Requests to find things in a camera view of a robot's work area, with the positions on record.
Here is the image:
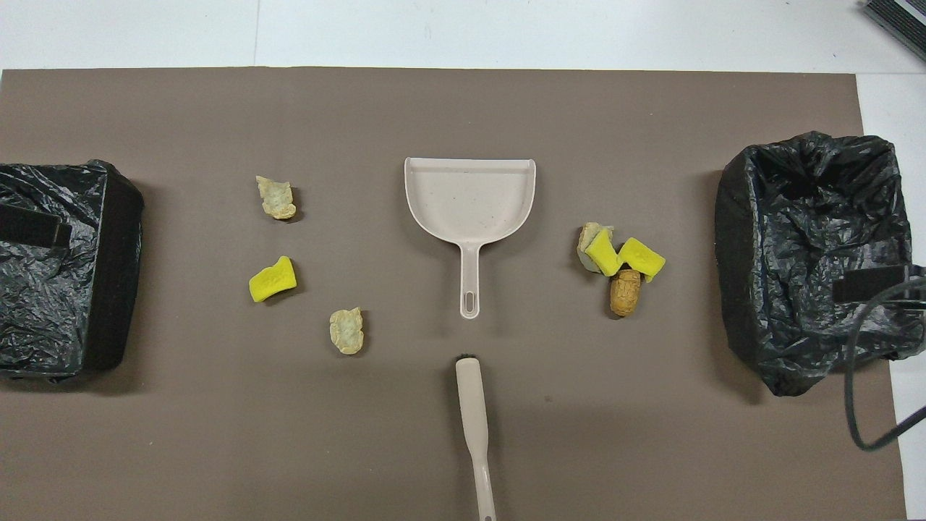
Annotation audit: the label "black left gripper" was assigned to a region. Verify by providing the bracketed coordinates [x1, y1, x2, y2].
[0, 203, 73, 249]

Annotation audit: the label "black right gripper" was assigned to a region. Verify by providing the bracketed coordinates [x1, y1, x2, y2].
[832, 265, 914, 303]

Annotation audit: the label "yellow sponge piece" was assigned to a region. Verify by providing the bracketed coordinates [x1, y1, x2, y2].
[585, 228, 623, 277]
[248, 255, 298, 304]
[617, 237, 667, 283]

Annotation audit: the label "brown cork-like nugget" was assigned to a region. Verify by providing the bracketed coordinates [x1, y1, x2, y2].
[609, 269, 642, 318]

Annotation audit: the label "pale grey foam scrap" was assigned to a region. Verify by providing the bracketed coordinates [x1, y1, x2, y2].
[577, 222, 614, 274]

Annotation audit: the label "tan foam scrap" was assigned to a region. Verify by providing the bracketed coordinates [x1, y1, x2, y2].
[329, 308, 365, 356]

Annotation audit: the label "beige plastic dustpan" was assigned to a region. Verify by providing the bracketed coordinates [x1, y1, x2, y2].
[404, 157, 537, 320]

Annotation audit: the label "beige hand brush black bristles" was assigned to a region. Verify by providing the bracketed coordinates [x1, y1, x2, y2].
[455, 354, 498, 521]

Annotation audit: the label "bin with black liner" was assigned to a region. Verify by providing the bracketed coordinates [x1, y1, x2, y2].
[715, 131, 926, 397]
[0, 160, 145, 383]

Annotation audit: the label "dark ribbed object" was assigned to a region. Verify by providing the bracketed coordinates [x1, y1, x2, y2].
[862, 0, 926, 62]

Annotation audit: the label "brown table mat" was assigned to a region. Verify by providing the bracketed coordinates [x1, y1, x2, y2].
[0, 67, 906, 521]

